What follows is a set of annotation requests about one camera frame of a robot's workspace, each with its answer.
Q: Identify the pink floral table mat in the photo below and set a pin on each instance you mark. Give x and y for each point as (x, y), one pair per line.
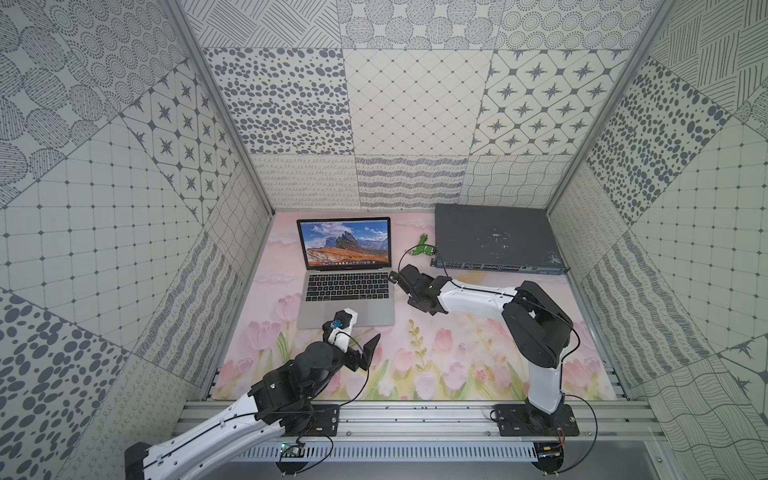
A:
(419, 357)

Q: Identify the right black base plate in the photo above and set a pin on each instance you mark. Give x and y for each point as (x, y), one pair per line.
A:
(524, 420)

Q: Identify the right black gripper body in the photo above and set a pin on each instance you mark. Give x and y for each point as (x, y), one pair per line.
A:
(413, 302)

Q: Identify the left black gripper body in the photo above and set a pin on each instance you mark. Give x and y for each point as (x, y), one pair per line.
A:
(358, 354)

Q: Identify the dark grey network switch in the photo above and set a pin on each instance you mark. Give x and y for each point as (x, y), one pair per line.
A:
(487, 238)

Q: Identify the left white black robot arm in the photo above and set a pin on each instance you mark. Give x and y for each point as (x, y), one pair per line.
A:
(278, 405)

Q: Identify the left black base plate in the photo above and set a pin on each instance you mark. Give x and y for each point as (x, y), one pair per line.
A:
(314, 421)

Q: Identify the aluminium mounting rail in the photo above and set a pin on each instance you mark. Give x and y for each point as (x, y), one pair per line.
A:
(477, 420)

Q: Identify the silver open laptop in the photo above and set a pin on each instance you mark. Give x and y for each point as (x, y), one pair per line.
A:
(348, 261)

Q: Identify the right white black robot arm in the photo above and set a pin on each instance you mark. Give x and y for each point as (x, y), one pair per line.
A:
(539, 327)

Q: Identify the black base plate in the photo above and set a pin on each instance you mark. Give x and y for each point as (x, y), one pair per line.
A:
(524, 420)
(314, 421)

